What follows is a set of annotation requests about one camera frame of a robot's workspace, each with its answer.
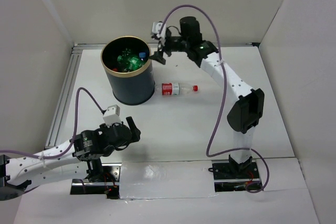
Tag clear bottle blue label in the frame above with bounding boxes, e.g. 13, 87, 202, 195
139, 52, 146, 59

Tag green bottle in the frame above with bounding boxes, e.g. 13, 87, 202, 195
117, 54, 144, 72
122, 48, 132, 55

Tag red label bottle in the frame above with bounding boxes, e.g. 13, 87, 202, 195
155, 82, 198, 97

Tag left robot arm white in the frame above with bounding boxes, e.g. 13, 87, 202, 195
1, 116, 141, 201

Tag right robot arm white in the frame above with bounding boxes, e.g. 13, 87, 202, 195
150, 16, 265, 178

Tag dark blue round bin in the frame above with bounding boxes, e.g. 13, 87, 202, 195
100, 36, 155, 105

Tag white plastic sheet front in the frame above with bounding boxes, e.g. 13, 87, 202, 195
119, 161, 216, 199

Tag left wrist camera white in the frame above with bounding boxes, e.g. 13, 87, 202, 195
103, 104, 121, 127

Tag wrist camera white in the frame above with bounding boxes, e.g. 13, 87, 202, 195
151, 22, 166, 46
103, 104, 121, 127

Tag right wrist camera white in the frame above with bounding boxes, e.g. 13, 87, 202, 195
151, 22, 166, 46

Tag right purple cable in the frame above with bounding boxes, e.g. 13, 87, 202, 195
162, 5, 270, 192

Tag purple cable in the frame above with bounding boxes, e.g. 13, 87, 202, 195
162, 5, 270, 192
0, 87, 108, 193

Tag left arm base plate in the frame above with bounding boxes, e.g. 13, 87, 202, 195
70, 163, 121, 200

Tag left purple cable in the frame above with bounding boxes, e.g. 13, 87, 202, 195
0, 87, 108, 193

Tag aluminium frame rail back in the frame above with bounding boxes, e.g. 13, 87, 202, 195
72, 41, 260, 49

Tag aluminium frame rail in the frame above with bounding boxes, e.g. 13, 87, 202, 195
72, 41, 260, 49
44, 45, 82, 149

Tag aluminium frame rail left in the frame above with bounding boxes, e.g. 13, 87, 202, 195
44, 45, 82, 149

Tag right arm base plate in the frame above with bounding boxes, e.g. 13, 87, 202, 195
208, 161, 263, 193

